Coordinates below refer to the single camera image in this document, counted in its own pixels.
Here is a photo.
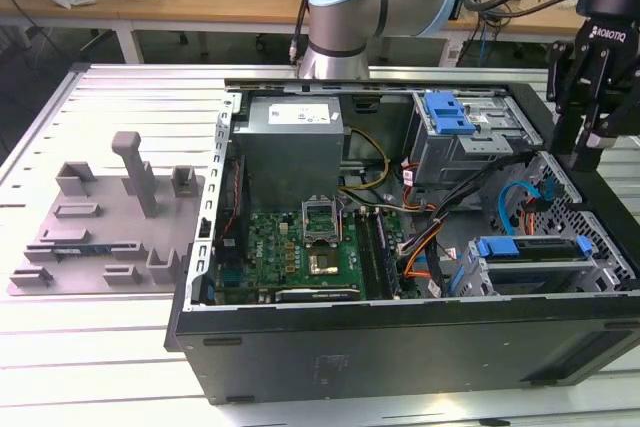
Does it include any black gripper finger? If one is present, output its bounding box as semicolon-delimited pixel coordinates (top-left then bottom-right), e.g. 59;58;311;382
569;96;640;173
547;39;591;154

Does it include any orange black power wire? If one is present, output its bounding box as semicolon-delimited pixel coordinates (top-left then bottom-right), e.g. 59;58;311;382
518;195;547;237

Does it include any hard disk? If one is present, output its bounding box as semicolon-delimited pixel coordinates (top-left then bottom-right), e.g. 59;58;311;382
474;235;596;296

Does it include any grey disk bay cage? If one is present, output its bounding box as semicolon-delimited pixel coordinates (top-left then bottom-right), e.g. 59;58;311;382
447;234;626;298

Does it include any grey optical drive cage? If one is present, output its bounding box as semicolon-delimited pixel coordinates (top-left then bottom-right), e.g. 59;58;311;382
407;91;544;188

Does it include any blue plastic drive latch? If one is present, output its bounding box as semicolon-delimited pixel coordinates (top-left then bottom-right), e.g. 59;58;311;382
423;90;476;136

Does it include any green installed RAM stick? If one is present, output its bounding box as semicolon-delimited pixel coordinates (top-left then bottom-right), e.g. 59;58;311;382
374;210;404;298

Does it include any black RAM slot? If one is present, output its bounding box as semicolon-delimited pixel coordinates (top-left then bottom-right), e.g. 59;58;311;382
355;211;384;298

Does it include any metal socket cover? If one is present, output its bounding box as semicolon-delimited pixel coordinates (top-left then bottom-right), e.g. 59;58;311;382
301;194;341;246

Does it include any black PC case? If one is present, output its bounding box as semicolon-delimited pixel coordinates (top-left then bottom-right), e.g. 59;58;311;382
163;77;640;406

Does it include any CPU socket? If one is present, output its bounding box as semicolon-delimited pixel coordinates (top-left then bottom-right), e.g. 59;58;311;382
306;241;342;279

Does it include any grey power supply unit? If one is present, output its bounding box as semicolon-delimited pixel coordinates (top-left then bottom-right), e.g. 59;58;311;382
230;96;347;213

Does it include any black graphics card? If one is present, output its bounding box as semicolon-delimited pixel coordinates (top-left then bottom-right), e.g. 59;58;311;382
274;286;361;304

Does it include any green motherboard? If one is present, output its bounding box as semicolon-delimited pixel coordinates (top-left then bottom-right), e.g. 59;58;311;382
214;209;416;306

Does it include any grey parts rack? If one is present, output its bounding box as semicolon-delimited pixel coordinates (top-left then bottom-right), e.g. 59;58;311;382
5;130;209;298

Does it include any RAM stick with blue label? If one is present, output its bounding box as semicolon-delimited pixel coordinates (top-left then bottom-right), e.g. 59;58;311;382
24;244;141;261

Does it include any wooden desk white frame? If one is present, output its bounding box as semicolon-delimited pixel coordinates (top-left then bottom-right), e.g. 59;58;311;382
0;0;351;66
449;0;586;66

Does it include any blue data wire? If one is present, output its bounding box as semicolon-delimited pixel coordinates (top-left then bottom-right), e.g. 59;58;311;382
494;174;557;237

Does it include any black sleeved wire bundle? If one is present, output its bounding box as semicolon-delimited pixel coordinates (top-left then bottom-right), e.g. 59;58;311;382
399;149;539;258

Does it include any black cable metal connector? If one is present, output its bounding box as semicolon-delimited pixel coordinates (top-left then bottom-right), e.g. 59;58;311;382
287;0;329;67

